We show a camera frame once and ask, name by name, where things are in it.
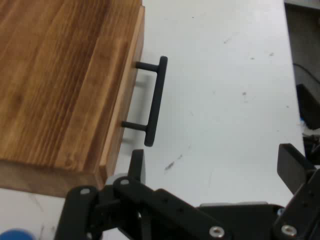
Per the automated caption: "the black bar drawer handle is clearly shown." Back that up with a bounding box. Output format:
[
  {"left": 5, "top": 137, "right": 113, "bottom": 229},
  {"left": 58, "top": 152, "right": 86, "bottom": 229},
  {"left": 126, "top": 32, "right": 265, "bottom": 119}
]
[{"left": 121, "top": 55, "right": 169, "bottom": 147}]

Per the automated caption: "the dark cluttered equipment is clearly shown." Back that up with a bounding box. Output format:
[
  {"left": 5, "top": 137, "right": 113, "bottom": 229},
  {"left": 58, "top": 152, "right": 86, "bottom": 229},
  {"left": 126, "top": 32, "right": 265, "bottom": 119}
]
[{"left": 301, "top": 133, "right": 320, "bottom": 166}]

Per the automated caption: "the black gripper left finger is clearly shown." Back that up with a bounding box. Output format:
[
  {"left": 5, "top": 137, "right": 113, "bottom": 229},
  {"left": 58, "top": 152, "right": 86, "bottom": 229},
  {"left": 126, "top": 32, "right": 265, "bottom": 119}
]
[{"left": 54, "top": 149, "right": 234, "bottom": 240}]

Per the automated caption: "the wooden drawer cabinet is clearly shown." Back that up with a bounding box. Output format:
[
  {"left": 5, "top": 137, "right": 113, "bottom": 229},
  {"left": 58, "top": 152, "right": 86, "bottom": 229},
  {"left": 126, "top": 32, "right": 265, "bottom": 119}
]
[{"left": 0, "top": 0, "right": 141, "bottom": 198}]

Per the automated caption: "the blue round object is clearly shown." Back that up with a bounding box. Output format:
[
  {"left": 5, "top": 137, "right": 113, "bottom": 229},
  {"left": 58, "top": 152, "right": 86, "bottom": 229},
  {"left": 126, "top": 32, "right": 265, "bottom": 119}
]
[{"left": 0, "top": 228, "right": 34, "bottom": 240}]

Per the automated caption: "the black box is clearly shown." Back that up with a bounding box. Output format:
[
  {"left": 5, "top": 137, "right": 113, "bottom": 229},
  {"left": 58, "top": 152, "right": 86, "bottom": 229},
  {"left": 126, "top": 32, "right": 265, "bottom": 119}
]
[{"left": 295, "top": 83, "right": 320, "bottom": 130}]

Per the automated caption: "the black cable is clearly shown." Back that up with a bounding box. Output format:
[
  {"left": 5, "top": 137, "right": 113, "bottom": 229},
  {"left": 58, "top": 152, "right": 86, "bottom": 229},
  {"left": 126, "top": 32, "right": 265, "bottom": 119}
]
[{"left": 292, "top": 63, "right": 320, "bottom": 85}]

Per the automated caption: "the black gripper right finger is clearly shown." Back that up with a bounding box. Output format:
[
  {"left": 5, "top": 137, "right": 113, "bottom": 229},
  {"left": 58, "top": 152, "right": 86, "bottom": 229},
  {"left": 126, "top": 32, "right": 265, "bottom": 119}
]
[{"left": 272, "top": 143, "right": 320, "bottom": 240}]

